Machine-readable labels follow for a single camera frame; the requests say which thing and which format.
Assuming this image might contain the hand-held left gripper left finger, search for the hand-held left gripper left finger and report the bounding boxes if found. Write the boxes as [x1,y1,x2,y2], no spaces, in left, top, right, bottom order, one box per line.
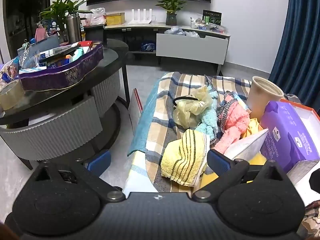
[34,149,125,202]

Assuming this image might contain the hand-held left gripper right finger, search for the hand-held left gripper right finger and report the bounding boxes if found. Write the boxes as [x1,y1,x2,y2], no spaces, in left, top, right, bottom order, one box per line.
[191,149,285,203]

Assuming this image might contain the pale yellow floral cloth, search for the pale yellow floral cloth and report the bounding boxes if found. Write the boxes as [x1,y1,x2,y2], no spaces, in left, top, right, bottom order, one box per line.
[173,85,213,129]

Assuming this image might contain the black headband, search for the black headband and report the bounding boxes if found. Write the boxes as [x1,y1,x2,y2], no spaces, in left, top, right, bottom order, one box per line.
[173,96,201,108]

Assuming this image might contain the orange cardboard box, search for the orange cardboard box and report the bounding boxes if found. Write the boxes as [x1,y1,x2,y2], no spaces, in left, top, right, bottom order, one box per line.
[279,98,320,183]

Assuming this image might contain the white paper packet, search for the white paper packet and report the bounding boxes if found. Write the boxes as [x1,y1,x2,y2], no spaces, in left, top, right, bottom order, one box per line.
[223,128,269,161]

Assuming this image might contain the yellow striped towel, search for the yellow striped towel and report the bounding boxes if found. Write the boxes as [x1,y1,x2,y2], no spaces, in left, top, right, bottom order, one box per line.
[160,129,211,187]

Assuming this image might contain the round black coffee table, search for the round black coffee table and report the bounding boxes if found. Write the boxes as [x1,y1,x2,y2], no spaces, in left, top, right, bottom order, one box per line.
[0,38,130,171]

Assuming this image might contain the pink fuzzy sock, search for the pink fuzzy sock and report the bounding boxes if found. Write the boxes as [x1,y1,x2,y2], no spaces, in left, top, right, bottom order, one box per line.
[214,102,251,155]

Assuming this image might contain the light blue fuzzy sock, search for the light blue fuzzy sock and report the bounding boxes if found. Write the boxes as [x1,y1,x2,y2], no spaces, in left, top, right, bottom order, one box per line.
[194,89,220,146]

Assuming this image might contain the white box with red edge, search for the white box with red edge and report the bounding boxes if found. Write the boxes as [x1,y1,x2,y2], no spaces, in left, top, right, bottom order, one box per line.
[127,88,143,121]

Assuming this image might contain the plaid blanket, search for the plaid blanket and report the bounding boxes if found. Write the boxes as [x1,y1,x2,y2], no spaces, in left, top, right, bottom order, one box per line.
[127,71,253,193]

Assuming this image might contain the purple wipes pack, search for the purple wipes pack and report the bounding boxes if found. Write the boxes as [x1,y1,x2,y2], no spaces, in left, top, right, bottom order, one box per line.
[260,100,320,173]

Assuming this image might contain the beige paper cup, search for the beige paper cup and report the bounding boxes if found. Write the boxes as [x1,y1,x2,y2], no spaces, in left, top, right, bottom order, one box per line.
[247,76,285,120]

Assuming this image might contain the purple patterned tin tray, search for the purple patterned tin tray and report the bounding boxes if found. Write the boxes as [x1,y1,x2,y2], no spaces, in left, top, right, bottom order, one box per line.
[18,42,104,92]

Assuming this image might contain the teal box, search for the teal box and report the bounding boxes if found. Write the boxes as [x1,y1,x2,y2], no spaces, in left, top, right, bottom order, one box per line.
[72,48,91,61]

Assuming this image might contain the camouflage cloth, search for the camouflage cloth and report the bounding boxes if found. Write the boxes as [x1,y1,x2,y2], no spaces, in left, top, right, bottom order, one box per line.
[299,200,320,240]

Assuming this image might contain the clear tape roll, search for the clear tape roll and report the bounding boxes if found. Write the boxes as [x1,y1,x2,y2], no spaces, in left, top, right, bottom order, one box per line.
[0,79,26,111]

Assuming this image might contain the white television stand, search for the white television stand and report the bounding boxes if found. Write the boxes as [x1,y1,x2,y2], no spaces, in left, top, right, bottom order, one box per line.
[103,22,232,76]

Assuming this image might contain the blue bag on shelf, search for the blue bag on shelf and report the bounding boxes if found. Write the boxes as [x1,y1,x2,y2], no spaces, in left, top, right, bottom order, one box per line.
[141,42,157,53]

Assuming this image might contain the stainless steel tumbler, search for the stainless steel tumbler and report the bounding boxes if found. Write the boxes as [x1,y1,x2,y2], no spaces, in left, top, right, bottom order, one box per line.
[66,14,83,43]

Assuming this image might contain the small items on television stand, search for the small items on television stand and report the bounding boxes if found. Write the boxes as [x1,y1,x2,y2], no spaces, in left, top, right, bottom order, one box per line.
[190,17,227,33]

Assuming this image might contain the bluish plastic bags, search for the bluish plastic bags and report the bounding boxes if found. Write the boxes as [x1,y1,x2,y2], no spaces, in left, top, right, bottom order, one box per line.
[164,26,201,38]

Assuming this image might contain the blue curtain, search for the blue curtain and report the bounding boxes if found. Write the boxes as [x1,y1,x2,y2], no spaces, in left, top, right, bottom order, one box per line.
[268,0,320,103]

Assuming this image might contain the yellow box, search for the yellow box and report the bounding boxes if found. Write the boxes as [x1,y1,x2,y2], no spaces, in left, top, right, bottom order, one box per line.
[106,12,125,26]

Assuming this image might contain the white plastic bag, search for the white plastic bag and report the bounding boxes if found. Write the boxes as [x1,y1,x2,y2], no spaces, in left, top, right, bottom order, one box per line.
[86,7,107,27]

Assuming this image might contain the black and green box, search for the black and green box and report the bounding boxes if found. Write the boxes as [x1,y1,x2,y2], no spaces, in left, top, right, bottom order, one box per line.
[202,9,223,26]

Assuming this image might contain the white router with antennas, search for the white router with antennas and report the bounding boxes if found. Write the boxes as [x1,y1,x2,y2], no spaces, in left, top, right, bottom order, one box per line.
[128,8,152,25]

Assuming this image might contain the green plant in glass vase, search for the green plant in glass vase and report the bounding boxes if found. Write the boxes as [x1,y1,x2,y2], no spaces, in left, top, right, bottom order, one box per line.
[39,0,87,43]

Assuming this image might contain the green plant in dark vase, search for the green plant in dark vase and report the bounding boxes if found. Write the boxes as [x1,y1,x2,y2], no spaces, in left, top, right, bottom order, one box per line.
[155,0,191,26]

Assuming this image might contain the dark display cabinet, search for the dark display cabinet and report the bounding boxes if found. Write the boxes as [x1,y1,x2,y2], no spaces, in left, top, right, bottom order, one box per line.
[2,0,51,58]

